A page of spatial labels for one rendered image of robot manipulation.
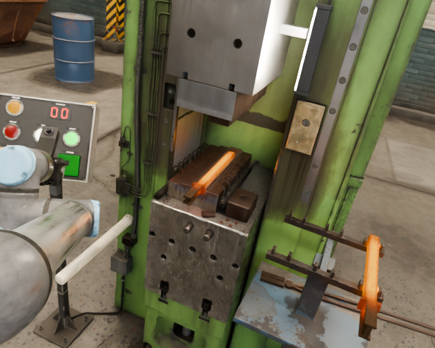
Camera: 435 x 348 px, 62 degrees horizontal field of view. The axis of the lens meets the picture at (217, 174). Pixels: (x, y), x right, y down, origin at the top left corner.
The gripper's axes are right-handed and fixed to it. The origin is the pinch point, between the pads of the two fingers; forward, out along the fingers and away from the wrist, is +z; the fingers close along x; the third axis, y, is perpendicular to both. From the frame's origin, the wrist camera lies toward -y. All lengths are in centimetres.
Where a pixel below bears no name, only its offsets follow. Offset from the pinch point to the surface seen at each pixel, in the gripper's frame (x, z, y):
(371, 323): 83, -46, 29
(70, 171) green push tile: 0.5, 10.3, 3.0
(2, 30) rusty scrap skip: -277, 532, -215
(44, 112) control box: -10.8, 11.2, -16.7
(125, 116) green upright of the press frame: 14.3, 28.1, -21.3
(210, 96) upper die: 45, -8, -26
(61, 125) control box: -4.6, 11.2, -12.9
